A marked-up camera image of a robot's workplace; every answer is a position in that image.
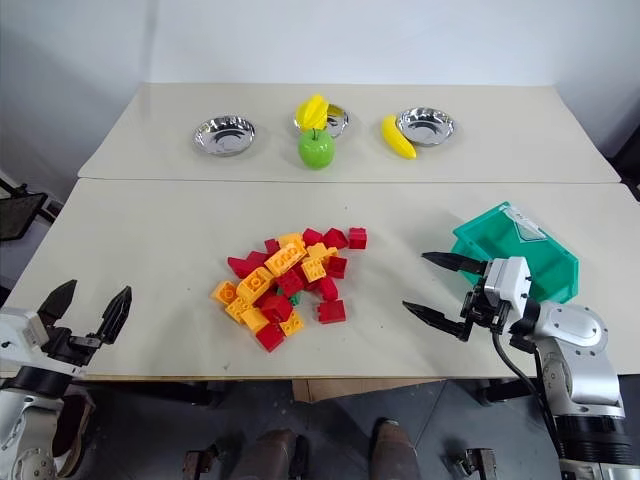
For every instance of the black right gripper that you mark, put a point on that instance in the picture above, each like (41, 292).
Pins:
(482, 310)

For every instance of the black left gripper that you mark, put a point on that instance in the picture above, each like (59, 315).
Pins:
(67, 347)

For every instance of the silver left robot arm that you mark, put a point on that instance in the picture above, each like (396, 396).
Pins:
(25, 425)

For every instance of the teal plastic storage bin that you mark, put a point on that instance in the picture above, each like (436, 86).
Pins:
(492, 235)

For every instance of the black framed panel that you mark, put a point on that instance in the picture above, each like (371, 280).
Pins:
(17, 215)

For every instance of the red sloped toy block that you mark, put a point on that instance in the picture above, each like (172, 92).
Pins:
(312, 236)
(336, 237)
(237, 266)
(257, 259)

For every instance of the green plastic toy brick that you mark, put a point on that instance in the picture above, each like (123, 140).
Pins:
(295, 299)

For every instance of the yellow toy banana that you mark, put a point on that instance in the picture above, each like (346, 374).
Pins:
(397, 140)

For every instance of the round steel bowl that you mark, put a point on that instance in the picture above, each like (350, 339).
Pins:
(337, 122)
(223, 136)
(427, 126)

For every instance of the dark brown rounded shape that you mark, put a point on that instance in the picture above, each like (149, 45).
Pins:
(272, 457)
(395, 452)

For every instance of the small red toy block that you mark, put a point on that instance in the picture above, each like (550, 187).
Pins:
(271, 246)

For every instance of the green toy apple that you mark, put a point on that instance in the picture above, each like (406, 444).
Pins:
(316, 150)

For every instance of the yellow toy starfruit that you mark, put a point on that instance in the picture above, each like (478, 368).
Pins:
(311, 112)

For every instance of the dark object beside table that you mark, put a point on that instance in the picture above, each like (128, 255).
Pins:
(629, 165)

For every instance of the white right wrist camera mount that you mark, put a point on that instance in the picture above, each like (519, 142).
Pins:
(507, 282)

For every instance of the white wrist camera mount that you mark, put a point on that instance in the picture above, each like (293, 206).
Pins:
(17, 335)
(507, 282)

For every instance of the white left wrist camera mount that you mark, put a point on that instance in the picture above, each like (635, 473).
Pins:
(17, 335)

